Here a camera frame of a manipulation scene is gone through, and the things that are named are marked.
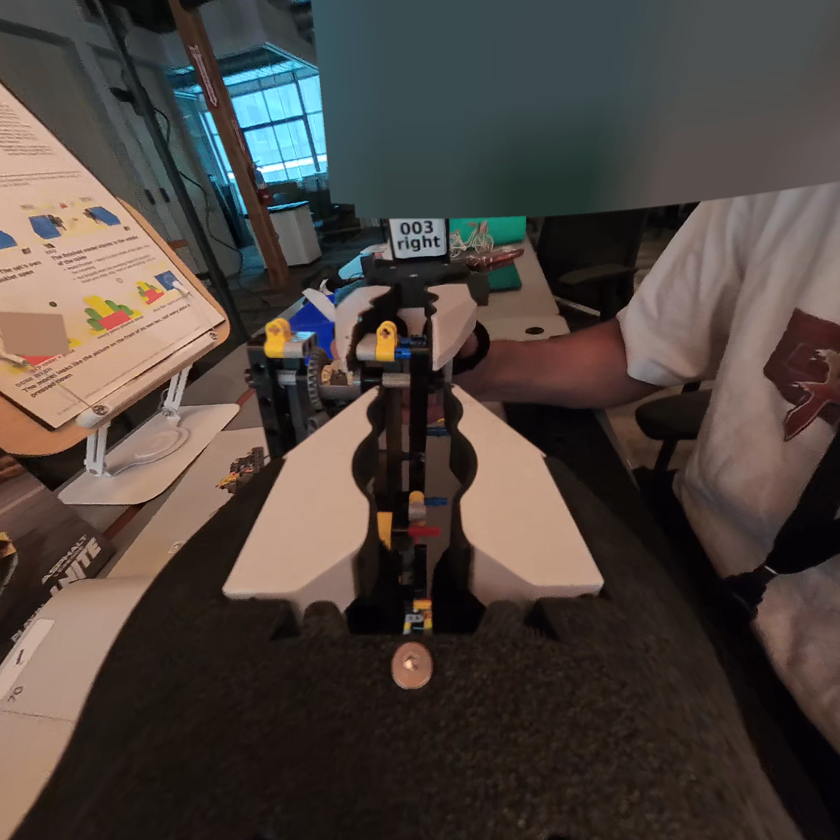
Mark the wooden instruction sign board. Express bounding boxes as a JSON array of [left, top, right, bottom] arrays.
[[0, 80, 232, 455]]

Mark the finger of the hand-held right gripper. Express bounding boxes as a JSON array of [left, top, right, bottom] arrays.
[[427, 289, 480, 373], [332, 285, 396, 370]]

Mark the wooden post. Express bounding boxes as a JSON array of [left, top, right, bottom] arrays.
[[166, 0, 291, 287]]

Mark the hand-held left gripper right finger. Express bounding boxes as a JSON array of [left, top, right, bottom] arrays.
[[433, 386, 605, 601]]

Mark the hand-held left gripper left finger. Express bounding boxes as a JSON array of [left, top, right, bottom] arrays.
[[223, 386, 388, 601]]

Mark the open instruction booklet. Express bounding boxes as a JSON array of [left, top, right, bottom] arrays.
[[0, 425, 271, 824]]

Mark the dark red box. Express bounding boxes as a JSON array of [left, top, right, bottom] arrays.
[[465, 247, 527, 273]]

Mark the lego set box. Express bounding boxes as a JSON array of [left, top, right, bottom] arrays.
[[0, 484, 117, 665]]

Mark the white cabinet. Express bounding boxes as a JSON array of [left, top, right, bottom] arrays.
[[268, 201, 324, 268]]

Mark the hanging black cable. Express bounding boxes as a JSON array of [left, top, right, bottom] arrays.
[[150, 107, 245, 278]]

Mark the partly built lego car chassis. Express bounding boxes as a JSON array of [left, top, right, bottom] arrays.
[[245, 318, 462, 635]]

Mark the black mat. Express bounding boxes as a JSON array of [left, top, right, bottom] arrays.
[[502, 402, 723, 592]]

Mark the white board stand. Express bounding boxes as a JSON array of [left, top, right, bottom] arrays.
[[58, 366, 242, 508]]

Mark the teal bag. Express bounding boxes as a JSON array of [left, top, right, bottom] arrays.
[[448, 215, 529, 294]]

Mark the white paper bag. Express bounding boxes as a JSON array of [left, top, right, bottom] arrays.
[[301, 277, 340, 324]]

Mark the blue plastic bin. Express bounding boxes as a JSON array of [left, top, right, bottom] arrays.
[[287, 297, 340, 343]]

